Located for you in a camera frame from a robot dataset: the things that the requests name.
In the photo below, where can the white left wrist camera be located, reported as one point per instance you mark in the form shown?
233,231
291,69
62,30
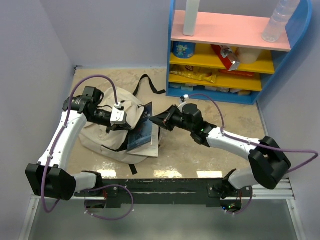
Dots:
118,116

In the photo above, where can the beige canvas backpack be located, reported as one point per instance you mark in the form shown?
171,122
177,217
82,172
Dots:
114,144

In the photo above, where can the clear plastic water bottle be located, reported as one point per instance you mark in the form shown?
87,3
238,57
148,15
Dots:
279,19

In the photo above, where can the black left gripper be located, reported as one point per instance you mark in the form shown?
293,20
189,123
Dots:
125,126

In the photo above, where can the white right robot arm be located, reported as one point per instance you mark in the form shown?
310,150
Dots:
268,165

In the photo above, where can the red snack carton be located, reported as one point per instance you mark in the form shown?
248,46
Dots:
227,57

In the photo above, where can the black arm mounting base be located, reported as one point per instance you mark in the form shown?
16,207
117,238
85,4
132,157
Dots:
157,191

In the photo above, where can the white tall bottle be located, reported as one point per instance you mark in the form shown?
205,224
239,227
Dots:
190,18

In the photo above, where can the white cup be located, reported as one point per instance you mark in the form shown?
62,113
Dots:
248,55

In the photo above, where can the dark blue bottom book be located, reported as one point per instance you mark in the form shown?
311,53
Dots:
144,139

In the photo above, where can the yellow chips bag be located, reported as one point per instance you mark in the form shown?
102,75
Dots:
194,72

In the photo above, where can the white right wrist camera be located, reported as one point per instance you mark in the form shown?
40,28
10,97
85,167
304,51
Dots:
183,101

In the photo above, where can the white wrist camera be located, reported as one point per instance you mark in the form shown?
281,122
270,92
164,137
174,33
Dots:
183,101
118,116

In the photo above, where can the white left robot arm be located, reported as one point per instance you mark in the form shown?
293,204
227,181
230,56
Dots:
48,178

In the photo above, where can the blue round can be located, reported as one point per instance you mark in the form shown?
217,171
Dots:
183,50

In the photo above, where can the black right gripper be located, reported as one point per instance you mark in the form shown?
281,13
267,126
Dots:
164,120

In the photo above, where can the aluminium rail frame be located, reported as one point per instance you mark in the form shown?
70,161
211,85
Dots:
169,209

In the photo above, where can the red flat box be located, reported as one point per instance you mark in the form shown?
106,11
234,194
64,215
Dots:
237,73

